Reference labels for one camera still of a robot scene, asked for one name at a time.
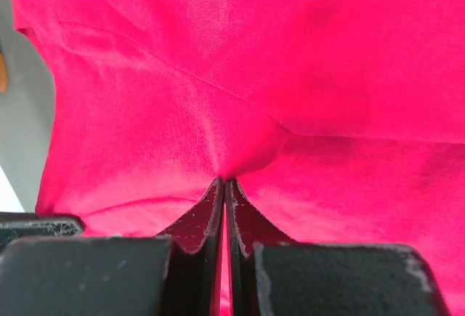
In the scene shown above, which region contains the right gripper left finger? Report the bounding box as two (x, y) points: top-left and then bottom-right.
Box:
(158, 178), (222, 315)

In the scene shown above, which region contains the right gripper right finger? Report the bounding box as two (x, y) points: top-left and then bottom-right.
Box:
(225, 179), (296, 315)

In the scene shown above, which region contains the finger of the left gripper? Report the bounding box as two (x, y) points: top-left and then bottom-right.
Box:
(1, 212), (84, 243)

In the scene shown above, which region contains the red polo shirt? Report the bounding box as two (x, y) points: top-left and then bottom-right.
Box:
(12, 0), (464, 315)

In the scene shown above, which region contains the orange plastic bin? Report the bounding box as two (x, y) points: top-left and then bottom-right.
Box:
(0, 52), (8, 93)

